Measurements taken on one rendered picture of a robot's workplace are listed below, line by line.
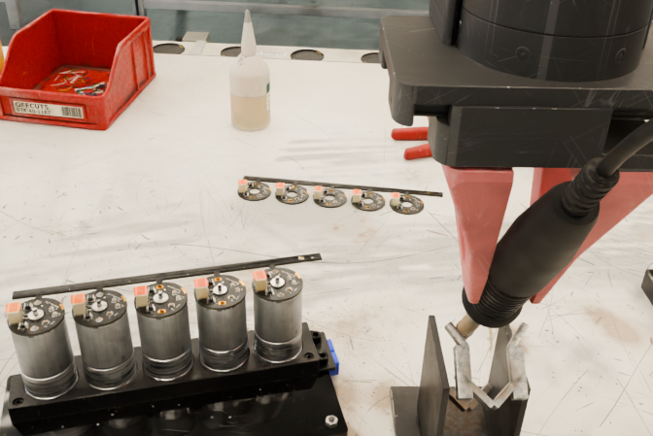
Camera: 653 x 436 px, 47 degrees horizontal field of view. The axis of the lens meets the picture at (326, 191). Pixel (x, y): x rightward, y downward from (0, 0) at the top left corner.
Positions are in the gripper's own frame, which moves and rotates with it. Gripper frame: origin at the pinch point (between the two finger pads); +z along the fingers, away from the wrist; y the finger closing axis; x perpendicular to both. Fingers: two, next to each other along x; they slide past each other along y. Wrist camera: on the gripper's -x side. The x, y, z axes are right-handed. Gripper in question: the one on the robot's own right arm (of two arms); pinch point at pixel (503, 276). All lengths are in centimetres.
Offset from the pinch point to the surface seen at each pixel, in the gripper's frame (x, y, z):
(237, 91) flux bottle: -34.4, 13.5, 7.2
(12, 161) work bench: -28.6, 30.5, 10.9
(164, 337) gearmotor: -3.9, 14.2, 6.7
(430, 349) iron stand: -2.3, 1.9, 5.8
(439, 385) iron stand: 0.2, 1.9, 5.6
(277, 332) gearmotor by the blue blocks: -5.2, 8.9, 7.5
